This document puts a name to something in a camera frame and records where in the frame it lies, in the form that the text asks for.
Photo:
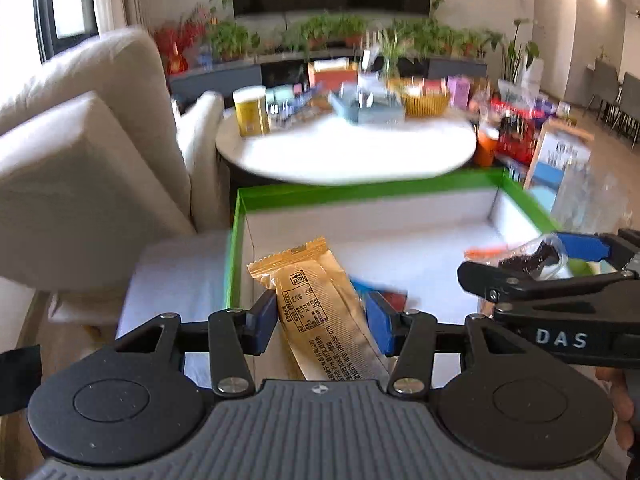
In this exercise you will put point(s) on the dark grey television cabinet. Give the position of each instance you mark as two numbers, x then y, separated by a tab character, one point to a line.
215	82

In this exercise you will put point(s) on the black-framed window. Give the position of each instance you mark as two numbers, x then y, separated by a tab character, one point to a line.
47	10

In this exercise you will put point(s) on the red flower arrangement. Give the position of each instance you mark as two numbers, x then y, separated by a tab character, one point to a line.
177	40

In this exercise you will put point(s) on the orange tissue box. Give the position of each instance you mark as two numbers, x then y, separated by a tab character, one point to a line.
332	77

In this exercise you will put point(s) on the person's right hand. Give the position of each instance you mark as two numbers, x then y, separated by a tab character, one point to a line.
621	400

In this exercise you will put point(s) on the spider plant in glass vase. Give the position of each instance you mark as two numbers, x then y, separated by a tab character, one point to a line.
390	55

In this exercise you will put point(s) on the clear packet of dark plums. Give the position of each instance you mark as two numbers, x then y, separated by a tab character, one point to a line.
530	260

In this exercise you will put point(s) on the yellow can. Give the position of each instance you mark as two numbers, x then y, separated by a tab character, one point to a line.
251	112

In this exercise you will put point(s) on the potted green plant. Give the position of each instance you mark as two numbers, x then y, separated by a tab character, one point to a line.
230	40
315	30
352	27
475	40
440	37

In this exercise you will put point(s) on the grey dining chairs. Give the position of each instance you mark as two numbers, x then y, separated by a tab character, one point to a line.
617	95

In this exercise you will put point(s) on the yellow wicker basket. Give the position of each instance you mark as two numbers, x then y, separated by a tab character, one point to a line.
425	105

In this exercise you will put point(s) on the blue white cardboard box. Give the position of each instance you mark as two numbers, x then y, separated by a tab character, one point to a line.
557	160

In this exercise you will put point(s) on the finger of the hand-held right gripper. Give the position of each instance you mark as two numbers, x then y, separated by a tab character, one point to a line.
585	246
550	285

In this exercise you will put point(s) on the blue plastic basket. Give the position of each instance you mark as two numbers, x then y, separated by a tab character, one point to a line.
367	110

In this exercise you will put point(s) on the pile of dark packets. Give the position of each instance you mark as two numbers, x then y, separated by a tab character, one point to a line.
300	107

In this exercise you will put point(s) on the red snack bags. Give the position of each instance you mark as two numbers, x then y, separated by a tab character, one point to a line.
515	130

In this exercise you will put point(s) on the clear glass mug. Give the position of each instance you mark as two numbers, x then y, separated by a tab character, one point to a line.
590	200

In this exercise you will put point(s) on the tall leafy potted plant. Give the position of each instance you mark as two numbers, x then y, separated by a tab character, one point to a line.
520	50

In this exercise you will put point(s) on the green cardboard box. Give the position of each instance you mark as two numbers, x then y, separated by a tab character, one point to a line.
400	220

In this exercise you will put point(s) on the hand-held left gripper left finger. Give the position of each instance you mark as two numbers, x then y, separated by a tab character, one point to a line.
262	327

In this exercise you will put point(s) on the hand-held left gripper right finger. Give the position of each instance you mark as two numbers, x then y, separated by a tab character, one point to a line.
382	325

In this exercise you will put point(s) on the round white table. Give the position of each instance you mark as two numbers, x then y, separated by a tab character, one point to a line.
350	150

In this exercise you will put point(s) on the white air purifier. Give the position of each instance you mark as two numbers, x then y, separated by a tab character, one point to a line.
532	75

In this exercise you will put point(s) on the dark cloth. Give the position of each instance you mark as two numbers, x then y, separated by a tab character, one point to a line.
20	380

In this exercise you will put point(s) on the golden snack bar packet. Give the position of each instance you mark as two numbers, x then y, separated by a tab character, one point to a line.
320	310

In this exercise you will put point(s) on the orange snack packet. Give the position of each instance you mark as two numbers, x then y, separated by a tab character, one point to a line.
485	251

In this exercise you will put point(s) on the small teal box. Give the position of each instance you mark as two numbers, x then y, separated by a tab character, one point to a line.
280	96

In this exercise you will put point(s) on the pink carton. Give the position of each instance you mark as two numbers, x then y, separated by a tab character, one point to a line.
459	91

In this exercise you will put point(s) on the orange cup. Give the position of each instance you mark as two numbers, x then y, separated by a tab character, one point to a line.
487	147

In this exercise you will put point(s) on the beige armchair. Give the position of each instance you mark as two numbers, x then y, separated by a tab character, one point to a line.
75	185

